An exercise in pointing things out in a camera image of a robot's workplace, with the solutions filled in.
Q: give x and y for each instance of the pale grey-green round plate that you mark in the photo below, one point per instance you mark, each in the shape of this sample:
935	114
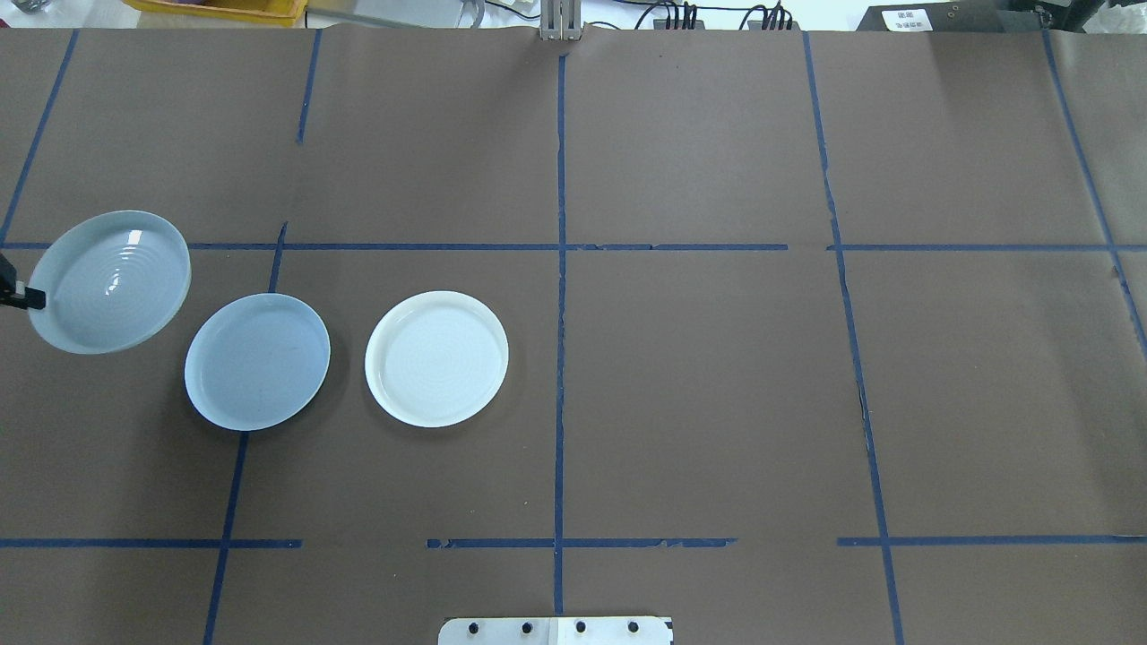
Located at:
112	282

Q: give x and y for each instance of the white round plate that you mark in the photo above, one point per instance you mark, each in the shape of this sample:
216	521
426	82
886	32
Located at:
437	359

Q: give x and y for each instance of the light blue round plate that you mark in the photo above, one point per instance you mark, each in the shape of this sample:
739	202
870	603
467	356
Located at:
258	362

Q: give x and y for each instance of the yellow plastic bin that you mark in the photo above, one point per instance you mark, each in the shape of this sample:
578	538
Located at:
215	8

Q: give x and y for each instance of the black box with white label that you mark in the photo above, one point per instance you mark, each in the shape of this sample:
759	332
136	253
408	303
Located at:
968	16

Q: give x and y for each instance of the white crumpled plastic wrap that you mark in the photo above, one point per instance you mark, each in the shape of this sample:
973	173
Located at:
1125	16

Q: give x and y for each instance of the grey metal upright post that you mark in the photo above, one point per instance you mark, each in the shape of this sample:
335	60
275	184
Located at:
560	22

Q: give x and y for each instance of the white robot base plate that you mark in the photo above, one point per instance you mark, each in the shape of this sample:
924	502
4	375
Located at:
556	632

